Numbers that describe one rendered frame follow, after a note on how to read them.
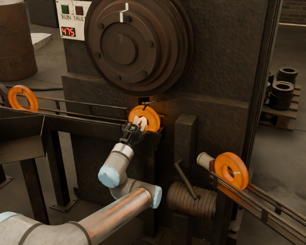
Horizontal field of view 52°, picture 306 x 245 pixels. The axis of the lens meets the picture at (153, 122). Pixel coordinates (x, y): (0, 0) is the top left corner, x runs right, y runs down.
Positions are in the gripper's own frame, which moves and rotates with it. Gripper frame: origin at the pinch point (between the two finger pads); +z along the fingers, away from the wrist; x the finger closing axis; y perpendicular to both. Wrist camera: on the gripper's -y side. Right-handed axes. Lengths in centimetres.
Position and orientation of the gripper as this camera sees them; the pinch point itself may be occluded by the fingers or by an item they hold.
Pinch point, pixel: (143, 119)
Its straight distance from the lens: 148.5
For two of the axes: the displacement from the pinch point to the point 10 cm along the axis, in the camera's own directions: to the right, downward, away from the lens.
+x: -9.2, -1.9, 3.4
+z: 3.7, -7.0, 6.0
